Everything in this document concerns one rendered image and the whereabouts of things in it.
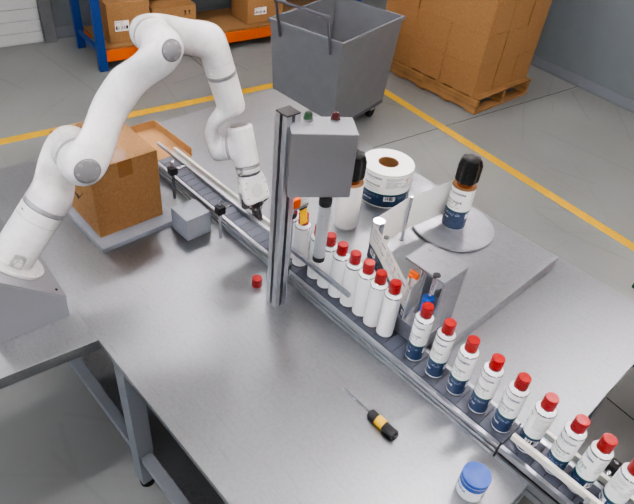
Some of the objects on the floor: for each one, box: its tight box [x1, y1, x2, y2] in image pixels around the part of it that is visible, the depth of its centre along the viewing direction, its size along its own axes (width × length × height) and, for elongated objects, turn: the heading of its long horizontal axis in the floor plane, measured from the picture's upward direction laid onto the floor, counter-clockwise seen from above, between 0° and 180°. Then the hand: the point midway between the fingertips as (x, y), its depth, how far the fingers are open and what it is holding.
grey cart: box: [268, 0, 406, 120], centre depth 432 cm, size 89×63×96 cm
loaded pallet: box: [386, 0, 552, 115], centre depth 504 cm, size 120×83×139 cm
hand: (257, 214), depth 204 cm, fingers closed
